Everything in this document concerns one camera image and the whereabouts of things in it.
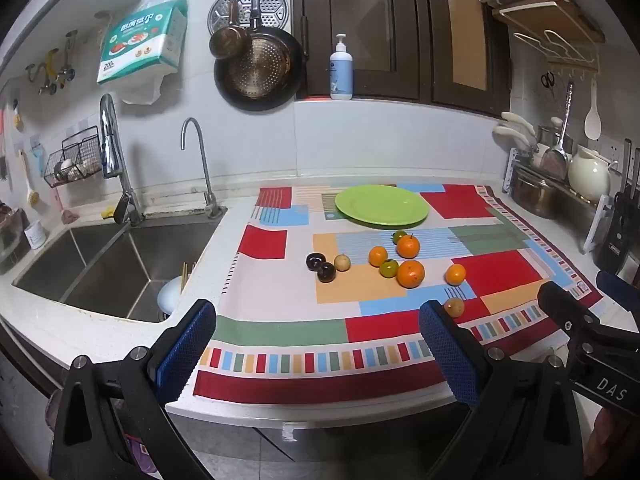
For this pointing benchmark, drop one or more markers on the green tangerine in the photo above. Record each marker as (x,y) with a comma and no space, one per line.
(398,236)
(388,268)

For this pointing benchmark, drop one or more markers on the black frying pan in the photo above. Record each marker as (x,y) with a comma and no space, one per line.
(295,67)

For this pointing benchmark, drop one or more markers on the pale yellow round fruit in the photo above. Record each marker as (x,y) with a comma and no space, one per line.
(342,262)

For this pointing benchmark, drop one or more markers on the wooden cutting board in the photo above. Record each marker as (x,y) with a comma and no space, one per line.
(550,17)

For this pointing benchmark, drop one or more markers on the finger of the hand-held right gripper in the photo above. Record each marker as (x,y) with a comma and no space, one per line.
(562,300)
(617,285)

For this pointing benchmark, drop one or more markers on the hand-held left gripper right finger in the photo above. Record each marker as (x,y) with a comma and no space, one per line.
(450,355)

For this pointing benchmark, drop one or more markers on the stainless steel sink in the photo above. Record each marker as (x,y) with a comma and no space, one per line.
(115,265)

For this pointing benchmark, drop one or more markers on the stainless steel pot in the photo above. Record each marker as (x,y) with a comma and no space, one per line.
(532,192)

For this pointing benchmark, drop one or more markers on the small copper saucepan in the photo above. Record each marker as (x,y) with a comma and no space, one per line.
(227,42)

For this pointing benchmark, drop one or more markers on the pink rag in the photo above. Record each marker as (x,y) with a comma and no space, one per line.
(70,216)

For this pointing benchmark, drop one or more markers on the white cup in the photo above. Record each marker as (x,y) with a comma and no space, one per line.
(35,235)

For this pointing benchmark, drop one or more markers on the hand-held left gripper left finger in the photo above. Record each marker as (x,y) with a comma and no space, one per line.
(185,355)

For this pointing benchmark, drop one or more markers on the orange with dark stem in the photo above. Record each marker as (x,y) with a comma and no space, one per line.
(408,246)

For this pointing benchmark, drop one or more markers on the black scissors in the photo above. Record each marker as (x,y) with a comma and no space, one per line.
(547,80)

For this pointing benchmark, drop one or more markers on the white bowl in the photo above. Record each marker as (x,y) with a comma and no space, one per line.
(167,297)

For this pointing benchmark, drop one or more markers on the small yellow-brown fruit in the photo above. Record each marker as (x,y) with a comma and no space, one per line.
(454,307)

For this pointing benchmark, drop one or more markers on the colourful patchwork table cloth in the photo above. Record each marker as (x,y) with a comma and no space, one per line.
(280,310)

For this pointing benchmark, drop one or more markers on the yellow sponge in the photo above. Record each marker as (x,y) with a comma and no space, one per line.
(107,213)

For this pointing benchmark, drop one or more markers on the large orange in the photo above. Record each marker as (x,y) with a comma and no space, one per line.
(410,273)

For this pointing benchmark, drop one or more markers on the green paper towel pack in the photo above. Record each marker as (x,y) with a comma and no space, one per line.
(142,42)

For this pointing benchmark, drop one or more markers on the copper perforated colander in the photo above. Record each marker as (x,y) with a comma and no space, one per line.
(257,67)

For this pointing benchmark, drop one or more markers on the small orange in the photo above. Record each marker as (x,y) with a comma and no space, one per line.
(378,256)
(455,274)

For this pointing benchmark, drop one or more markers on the dark plum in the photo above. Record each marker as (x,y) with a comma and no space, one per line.
(314,261)
(326,272)

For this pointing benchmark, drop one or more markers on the metal skimmer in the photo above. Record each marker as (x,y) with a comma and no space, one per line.
(554,162)

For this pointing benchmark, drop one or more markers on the round metal steamer rack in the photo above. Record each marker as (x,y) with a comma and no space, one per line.
(272,5)

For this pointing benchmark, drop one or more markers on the white rice paddle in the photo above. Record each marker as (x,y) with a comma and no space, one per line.
(593,120)

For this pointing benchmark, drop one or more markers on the yellow dish brush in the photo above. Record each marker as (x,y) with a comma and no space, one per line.
(31,192)

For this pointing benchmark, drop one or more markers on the white ceramic jug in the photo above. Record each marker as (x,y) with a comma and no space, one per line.
(590,172)

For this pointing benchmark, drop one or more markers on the wall socket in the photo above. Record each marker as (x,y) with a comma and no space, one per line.
(607,147)

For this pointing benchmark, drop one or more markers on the thin gooseneck faucet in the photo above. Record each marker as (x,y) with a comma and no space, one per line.
(202,160)

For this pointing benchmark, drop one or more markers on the person's right hand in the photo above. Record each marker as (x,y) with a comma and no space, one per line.
(607,435)

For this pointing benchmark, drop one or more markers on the black knife block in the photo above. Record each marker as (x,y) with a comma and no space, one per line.
(617,232)

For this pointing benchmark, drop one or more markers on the green plate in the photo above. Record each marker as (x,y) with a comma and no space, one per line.
(382,205)

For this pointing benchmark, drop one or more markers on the dark wooden window frame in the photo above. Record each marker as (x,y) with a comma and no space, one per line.
(415,30)

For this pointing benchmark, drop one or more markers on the wooden chopsticks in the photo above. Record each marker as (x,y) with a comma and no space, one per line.
(186,275)

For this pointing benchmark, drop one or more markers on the large chrome faucet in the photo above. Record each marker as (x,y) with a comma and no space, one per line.
(110,145)

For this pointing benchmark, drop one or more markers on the steel dish rack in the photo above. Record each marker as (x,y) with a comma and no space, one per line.
(580,205)

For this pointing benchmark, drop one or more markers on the yellow wall hook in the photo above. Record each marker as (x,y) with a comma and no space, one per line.
(47,67)

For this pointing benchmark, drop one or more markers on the white pump soap bottle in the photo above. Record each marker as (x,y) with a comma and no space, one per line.
(341,72)

